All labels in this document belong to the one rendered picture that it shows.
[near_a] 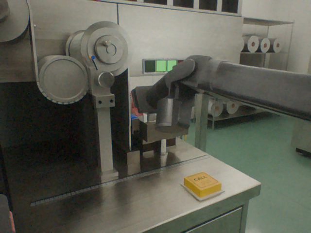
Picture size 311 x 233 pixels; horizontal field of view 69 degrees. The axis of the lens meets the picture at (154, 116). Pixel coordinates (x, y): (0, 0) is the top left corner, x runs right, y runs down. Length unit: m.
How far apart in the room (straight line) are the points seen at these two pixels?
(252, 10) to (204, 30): 4.01
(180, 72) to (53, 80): 0.34
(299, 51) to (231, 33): 4.07
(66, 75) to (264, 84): 0.47
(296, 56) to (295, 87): 5.10
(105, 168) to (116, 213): 0.18
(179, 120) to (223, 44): 0.97
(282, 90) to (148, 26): 0.83
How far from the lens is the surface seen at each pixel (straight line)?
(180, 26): 1.18
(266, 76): 0.35
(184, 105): 0.44
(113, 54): 0.65
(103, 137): 0.65
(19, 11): 0.64
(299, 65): 5.39
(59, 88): 0.64
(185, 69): 0.42
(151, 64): 1.08
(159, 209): 0.55
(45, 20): 0.97
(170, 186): 0.63
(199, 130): 1.57
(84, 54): 0.64
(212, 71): 0.39
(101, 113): 0.63
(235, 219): 0.75
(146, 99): 0.55
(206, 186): 0.60
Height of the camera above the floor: 1.24
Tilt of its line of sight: 15 degrees down
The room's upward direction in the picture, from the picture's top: straight up
